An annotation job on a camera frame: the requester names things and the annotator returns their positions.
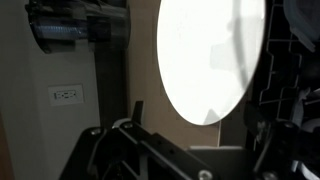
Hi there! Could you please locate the white wall outlet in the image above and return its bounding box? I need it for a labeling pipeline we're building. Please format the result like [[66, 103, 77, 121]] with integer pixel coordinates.
[[47, 83, 85, 107]]

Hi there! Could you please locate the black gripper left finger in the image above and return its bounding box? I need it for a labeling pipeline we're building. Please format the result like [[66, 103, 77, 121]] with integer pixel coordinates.
[[59, 100, 214, 180]]

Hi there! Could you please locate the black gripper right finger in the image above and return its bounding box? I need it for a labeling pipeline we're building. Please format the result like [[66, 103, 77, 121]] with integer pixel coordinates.
[[243, 101, 301, 180]]

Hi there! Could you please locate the white round plate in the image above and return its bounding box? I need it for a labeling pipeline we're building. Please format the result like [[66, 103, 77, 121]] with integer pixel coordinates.
[[156, 0, 268, 127]]

